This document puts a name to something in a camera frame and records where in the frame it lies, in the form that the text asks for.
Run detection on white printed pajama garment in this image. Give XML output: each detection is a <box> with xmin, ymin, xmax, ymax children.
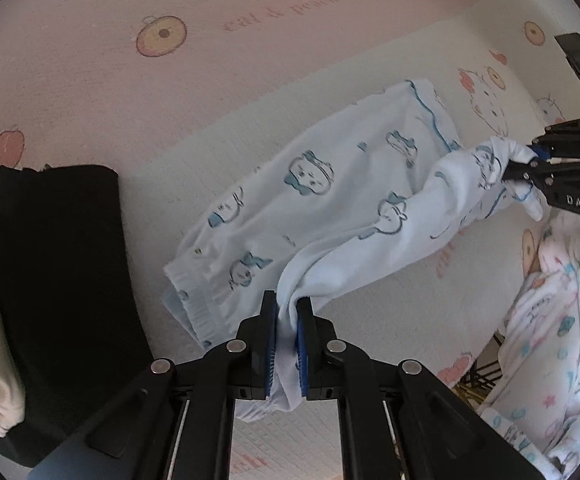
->
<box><xmin>478</xmin><ymin>211</ymin><xmax>580</xmax><ymax>479</ymax></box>

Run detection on light blue cartoon print shorts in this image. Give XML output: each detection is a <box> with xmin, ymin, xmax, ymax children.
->
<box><xmin>164</xmin><ymin>79</ymin><xmax>543</xmax><ymax>422</ymax></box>

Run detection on black garment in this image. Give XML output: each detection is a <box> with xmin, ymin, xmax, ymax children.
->
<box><xmin>0</xmin><ymin>165</ymin><xmax>152</xmax><ymax>468</ymax></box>

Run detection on pink white Hello Kitty blanket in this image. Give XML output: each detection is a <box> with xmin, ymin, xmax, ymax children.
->
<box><xmin>0</xmin><ymin>0</ymin><xmax>580</xmax><ymax>479</ymax></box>

